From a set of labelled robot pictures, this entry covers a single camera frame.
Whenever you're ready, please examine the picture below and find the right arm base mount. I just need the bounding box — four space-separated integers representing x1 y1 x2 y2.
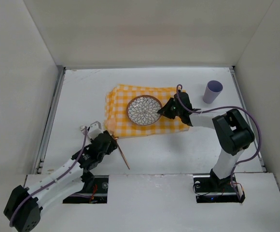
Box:
192 174 246 203

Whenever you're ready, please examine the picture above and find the copper spoon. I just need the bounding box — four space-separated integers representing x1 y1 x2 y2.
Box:
114 137 130 170

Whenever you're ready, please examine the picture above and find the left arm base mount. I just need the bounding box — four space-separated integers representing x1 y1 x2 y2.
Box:
63 175 109 204

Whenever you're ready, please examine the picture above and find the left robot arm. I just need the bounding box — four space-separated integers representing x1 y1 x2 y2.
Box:
3 130 118 232

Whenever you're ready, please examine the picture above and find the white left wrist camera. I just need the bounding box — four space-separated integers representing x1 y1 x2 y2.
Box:
80 121 102 140

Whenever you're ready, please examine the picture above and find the floral patterned bowl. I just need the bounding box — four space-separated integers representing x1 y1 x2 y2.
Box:
126 95 162 126

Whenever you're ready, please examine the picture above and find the lavender cup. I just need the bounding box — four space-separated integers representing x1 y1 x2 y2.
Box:
203 80 223 104

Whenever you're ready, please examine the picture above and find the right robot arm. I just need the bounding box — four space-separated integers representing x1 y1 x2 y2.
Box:
157 91 255 187

